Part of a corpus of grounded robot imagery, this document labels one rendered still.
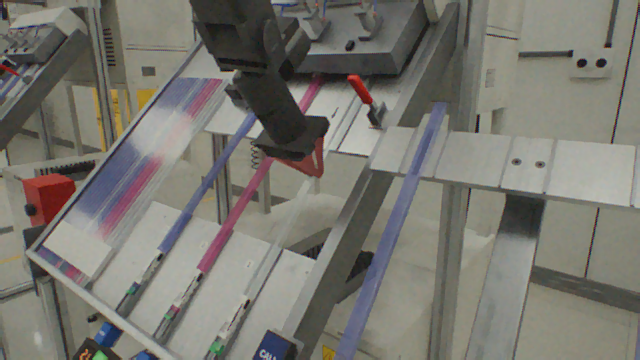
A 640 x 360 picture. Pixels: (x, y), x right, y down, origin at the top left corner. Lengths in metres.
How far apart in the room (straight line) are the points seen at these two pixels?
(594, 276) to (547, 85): 0.95
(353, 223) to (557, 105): 1.77
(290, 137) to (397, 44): 0.25
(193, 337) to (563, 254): 2.02
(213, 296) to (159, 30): 1.56
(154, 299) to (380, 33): 0.57
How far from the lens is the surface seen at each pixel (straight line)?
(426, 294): 0.96
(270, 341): 0.50
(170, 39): 2.06
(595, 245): 2.35
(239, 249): 0.65
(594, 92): 2.21
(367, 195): 0.58
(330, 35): 0.78
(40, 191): 1.39
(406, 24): 0.72
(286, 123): 0.54
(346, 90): 0.75
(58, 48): 1.90
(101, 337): 0.76
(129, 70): 1.96
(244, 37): 0.46
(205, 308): 0.64
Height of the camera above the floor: 1.11
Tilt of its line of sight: 16 degrees down
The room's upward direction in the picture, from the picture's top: straight up
